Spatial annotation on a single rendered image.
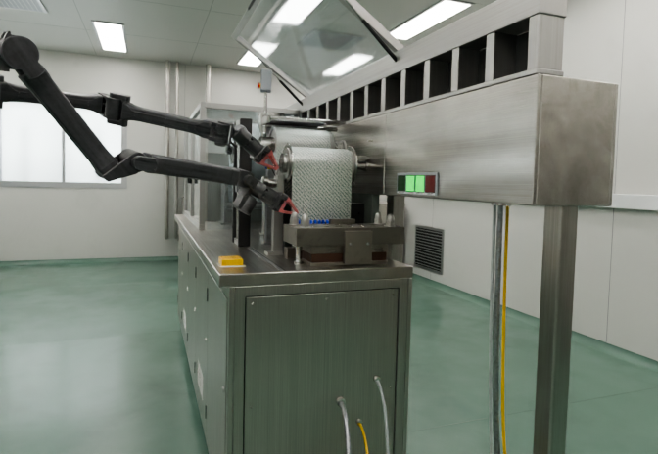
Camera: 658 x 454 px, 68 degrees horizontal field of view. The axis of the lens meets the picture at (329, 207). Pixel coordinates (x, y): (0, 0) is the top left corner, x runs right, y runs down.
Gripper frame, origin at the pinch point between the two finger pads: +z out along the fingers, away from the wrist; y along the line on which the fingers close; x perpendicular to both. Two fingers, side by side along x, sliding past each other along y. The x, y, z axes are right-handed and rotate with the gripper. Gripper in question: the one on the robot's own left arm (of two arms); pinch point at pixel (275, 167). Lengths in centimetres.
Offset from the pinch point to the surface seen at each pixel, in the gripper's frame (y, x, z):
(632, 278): -39, 120, 255
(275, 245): 2.0, -22.2, 19.1
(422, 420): -12, -41, 146
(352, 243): 32.3, -6.4, 28.2
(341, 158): 8.4, 18.2, 14.9
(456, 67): 59, 48, 5
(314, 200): 9.4, -0.5, 16.9
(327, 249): 28.0, -13.2, 24.8
